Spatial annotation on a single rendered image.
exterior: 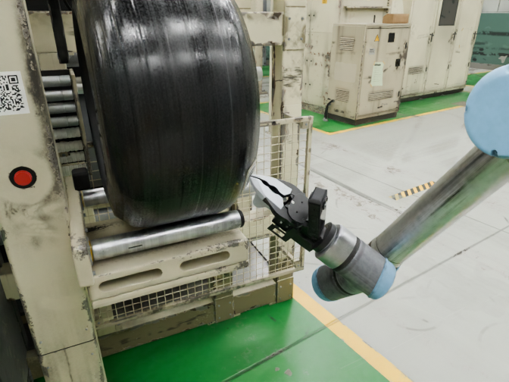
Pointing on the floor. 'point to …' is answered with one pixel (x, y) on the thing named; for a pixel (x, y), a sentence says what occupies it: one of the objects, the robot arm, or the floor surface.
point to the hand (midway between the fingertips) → (256, 178)
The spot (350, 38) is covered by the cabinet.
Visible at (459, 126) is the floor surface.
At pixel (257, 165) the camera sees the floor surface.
